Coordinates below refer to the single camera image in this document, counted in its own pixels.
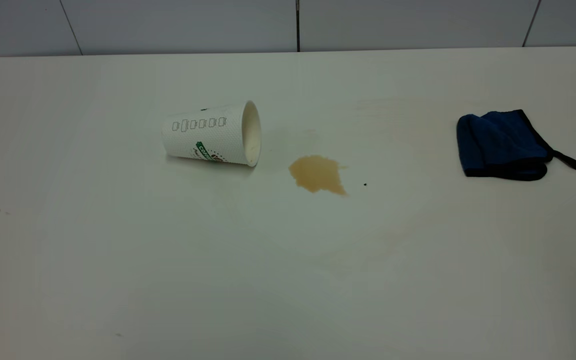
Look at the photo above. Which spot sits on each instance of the white paper coffee cup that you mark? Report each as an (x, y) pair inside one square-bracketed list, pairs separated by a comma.
[(203, 140)]

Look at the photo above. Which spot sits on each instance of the blue cloth with black trim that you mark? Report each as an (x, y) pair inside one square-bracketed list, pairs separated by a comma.
[(503, 145)]

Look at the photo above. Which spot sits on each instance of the brown coffee spill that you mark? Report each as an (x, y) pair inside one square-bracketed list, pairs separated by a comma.
[(317, 174)]

